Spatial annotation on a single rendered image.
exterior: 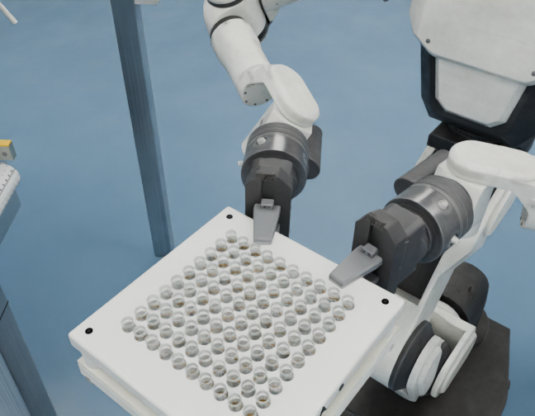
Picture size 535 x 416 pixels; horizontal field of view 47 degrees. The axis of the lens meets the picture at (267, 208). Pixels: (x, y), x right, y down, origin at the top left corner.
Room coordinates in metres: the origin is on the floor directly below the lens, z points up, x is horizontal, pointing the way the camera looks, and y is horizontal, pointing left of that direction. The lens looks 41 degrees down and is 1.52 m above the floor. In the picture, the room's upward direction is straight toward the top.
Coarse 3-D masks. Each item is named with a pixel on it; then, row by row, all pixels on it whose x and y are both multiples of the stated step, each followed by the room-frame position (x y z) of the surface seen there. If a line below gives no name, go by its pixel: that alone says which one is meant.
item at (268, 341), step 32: (224, 256) 0.47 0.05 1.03; (192, 288) 0.43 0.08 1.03; (224, 288) 0.42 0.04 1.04; (256, 288) 0.43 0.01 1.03; (192, 320) 0.38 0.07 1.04; (224, 320) 0.38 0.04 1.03; (288, 320) 0.38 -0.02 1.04; (320, 320) 0.39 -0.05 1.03; (192, 352) 0.34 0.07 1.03; (256, 352) 0.35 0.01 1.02; (288, 352) 0.34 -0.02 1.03
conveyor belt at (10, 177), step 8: (0, 168) 0.82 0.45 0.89; (8, 168) 0.82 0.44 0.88; (0, 176) 0.80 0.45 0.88; (8, 176) 0.81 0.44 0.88; (16, 176) 0.82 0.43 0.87; (0, 184) 0.78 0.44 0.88; (8, 184) 0.79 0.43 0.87; (16, 184) 0.81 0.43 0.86; (0, 192) 0.76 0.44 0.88; (8, 192) 0.78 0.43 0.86; (0, 200) 0.75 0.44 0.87; (8, 200) 0.77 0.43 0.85; (0, 208) 0.74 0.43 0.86
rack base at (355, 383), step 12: (396, 336) 0.41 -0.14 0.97; (384, 348) 0.39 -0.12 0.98; (372, 360) 0.37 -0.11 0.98; (84, 372) 0.36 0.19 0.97; (96, 372) 0.36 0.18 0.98; (360, 372) 0.35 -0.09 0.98; (96, 384) 0.35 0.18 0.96; (108, 384) 0.34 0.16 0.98; (120, 384) 0.34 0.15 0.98; (348, 384) 0.34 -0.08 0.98; (360, 384) 0.35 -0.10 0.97; (120, 396) 0.33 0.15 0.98; (132, 396) 0.33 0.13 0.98; (336, 396) 0.33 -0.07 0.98; (348, 396) 0.33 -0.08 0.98; (132, 408) 0.32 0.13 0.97; (144, 408) 0.32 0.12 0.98; (336, 408) 0.31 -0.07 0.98
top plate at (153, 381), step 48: (192, 240) 0.50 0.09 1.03; (288, 240) 0.50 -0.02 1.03; (144, 288) 0.43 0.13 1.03; (288, 288) 0.43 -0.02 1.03; (96, 336) 0.37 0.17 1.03; (192, 336) 0.37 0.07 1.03; (336, 336) 0.36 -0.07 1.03; (144, 384) 0.31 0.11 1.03; (192, 384) 0.31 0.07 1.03; (240, 384) 0.31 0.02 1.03; (288, 384) 0.31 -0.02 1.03; (336, 384) 0.31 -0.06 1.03
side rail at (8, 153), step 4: (12, 144) 0.85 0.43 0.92; (0, 148) 0.83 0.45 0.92; (4, 148) 0.83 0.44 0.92; (8, 148) 0.83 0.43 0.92; (12, 148) 0.84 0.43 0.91; (0, 152) 0.83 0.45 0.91; (4, 152) 0.83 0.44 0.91; (8, 152) 0.83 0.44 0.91; (12, 152) 0.84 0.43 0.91; (0, 156) 0.83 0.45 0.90; (4, 156) 0.83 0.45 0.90; (8, 156) 0.83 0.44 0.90; (12, 156) 0.83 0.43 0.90; (16, 156) 0.84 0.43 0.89; (12, 160) 0.83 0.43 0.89
